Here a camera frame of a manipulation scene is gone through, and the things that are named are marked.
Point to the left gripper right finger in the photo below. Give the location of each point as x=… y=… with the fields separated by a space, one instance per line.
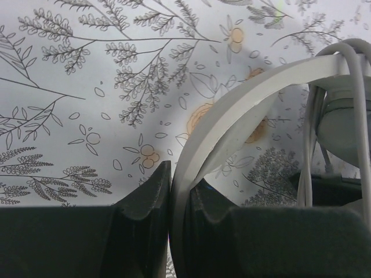
x=225 y=240

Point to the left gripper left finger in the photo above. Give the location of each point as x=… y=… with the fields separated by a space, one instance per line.
x=127 y=239

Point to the white grey gaming headphones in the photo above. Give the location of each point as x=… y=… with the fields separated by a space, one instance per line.
x=226 y=126

